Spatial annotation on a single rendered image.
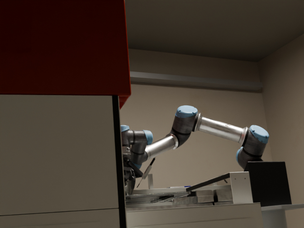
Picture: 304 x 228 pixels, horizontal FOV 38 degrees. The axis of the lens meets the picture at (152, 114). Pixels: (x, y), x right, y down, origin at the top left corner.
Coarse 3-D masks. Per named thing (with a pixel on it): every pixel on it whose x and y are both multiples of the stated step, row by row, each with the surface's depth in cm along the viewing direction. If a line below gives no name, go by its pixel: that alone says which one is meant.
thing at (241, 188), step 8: (232, 176) 194; (240, 176) 195; (248, 176) 196; (232, 184) 193; (240, 184) 194; (248, 184) 195; (232, 192) 192; (240, 192) 193; (248, 192) 194; (240, 200) 192; (248, 200) 193
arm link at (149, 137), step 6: (138, 132) 224; (144, 132) 225; (150, 132) 227; (138, 138) 223; (144, 138) 224; (150, 138) 226; (132, 144) 224; (138, 144) 225; (144, 144) 226; (150, 144) 228; (132, 150) 228; (138, 150) 227; (144, 150) 229
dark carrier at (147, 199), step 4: (156, 196) 205; (160, 196) 206; (164, 196) 208; (176, 196) 214; (132, 200) 216; (136, 200) 218; (140, 200) 220; (144, 200) 222; (148, 200) 224; (152, 200) 226; (164, 200) 232
